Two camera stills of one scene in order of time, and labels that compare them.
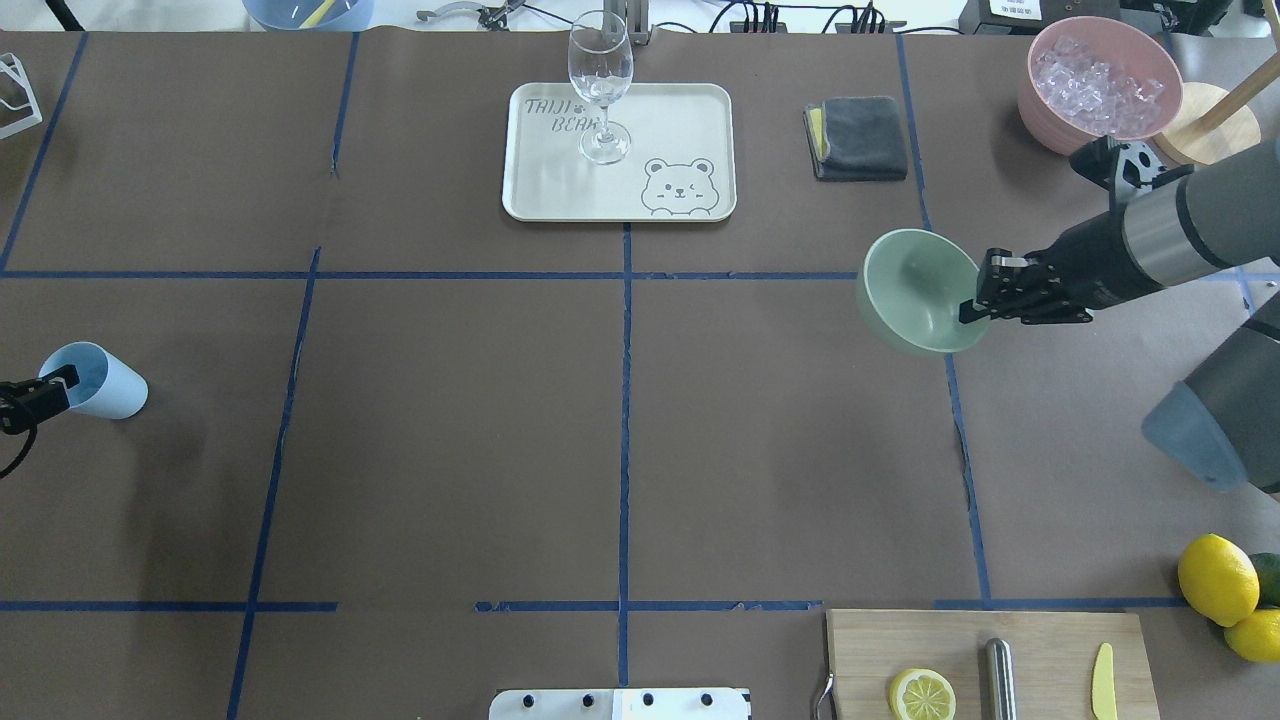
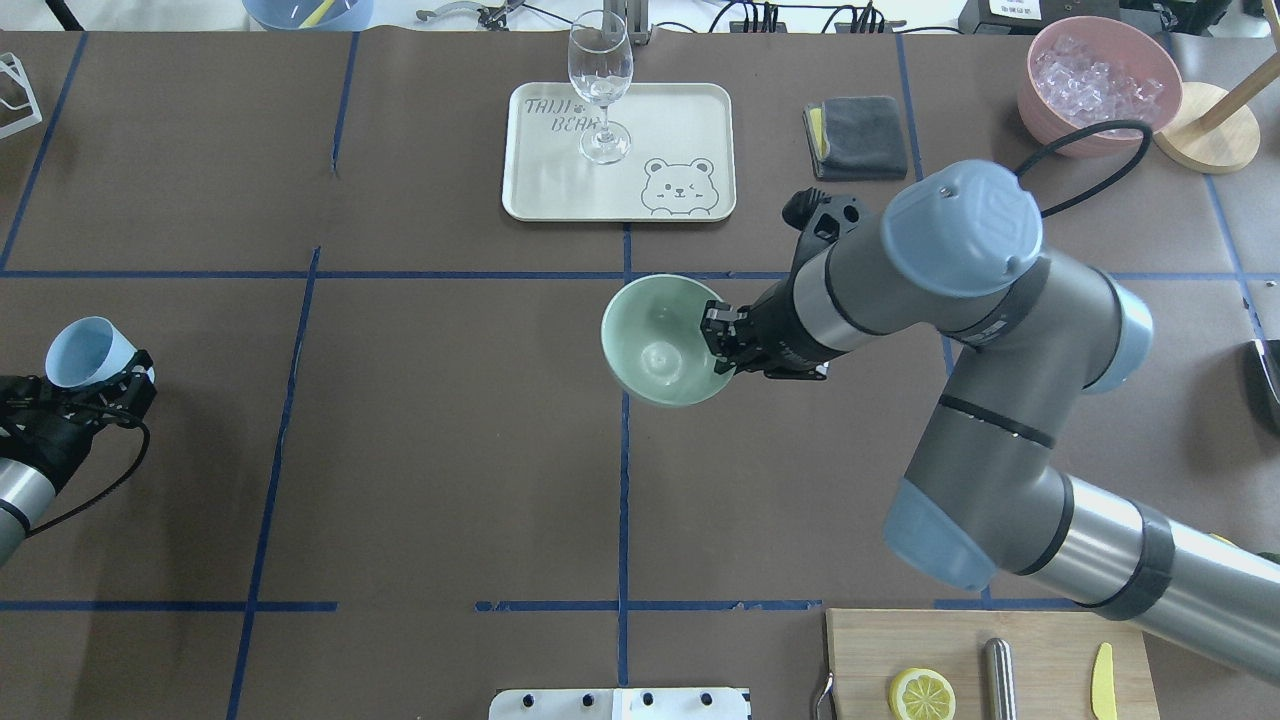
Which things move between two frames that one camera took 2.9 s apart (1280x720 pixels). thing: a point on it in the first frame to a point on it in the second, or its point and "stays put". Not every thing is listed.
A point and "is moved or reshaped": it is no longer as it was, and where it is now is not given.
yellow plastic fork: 315,19 stays put
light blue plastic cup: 109,386 is moved or reshaped
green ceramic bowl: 910,287 is moved or reshaped
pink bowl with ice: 1088,77 stays put
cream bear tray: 681,164 stays put
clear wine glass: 601,65 stays put
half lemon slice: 922,694 stays put
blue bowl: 289,15 stays put
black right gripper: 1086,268 to 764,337
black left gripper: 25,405 to 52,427
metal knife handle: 1000,676 stays put
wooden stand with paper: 1213,124 stays put
